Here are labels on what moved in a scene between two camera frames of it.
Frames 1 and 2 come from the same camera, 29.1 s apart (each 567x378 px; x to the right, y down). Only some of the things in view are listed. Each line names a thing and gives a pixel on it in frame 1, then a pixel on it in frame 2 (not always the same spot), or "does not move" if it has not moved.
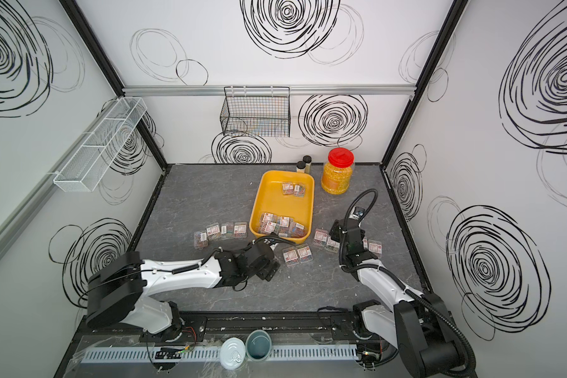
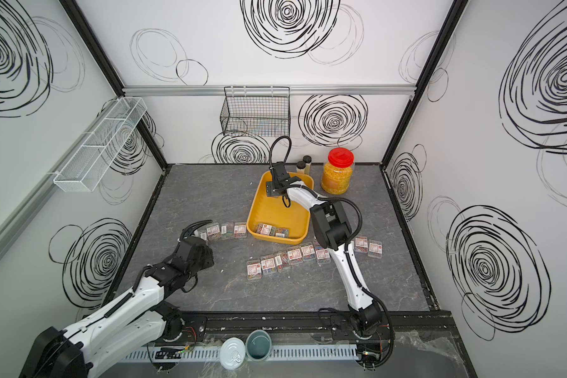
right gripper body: [335, 235] -> [272, 188]
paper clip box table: [240, 230] does not move
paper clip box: [305, 254] does not move
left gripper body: [268, 272] -> [207, 260]
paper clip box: [376, 247] does not move
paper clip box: [290, 257] does not move
